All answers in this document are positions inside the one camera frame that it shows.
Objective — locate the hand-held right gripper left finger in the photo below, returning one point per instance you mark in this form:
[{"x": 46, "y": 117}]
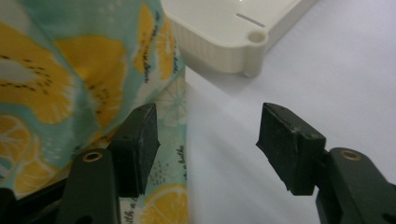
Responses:
[{"x": 137, "y": 149}]

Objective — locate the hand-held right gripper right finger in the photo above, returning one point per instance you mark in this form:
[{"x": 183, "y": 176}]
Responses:
[{"x": 289, "y": 149}]

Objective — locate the lemon print cloth bag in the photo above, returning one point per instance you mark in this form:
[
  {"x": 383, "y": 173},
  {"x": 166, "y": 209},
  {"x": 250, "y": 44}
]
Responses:
[{"x": 77, "y": 77}]

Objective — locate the cream plastic tray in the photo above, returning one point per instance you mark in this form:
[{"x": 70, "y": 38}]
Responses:
[{"x": 218, "y": 28}]

